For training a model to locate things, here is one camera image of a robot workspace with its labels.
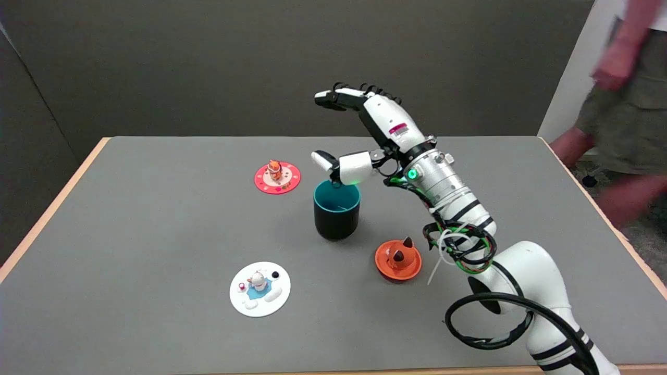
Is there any thick black looping cable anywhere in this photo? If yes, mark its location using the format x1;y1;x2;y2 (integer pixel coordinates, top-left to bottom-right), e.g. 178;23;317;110
444;292;600;375

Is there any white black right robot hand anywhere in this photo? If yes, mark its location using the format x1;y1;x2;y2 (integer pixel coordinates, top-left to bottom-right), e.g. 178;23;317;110
311;82;437;186

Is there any green red wire bundle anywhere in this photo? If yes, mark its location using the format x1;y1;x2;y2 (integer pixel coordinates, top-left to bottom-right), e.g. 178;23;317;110
423;221;497;276

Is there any white cup lid cat figure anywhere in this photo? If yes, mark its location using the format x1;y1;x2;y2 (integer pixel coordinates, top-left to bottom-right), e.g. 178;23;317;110
229;261;291;318

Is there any black mug teal inside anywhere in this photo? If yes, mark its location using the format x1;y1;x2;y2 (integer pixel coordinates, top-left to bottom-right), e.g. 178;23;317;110
313;179;361;241

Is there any person in khaki shorts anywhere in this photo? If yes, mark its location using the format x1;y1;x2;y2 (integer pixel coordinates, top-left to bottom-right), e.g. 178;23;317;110
549;0;667;230

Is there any red cup lid orange figure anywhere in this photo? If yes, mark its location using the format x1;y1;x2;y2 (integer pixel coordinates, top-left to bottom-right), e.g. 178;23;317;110
254;160;302;195

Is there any orange fox cup lid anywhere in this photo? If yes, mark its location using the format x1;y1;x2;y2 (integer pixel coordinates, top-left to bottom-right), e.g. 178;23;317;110
375;236;423;282

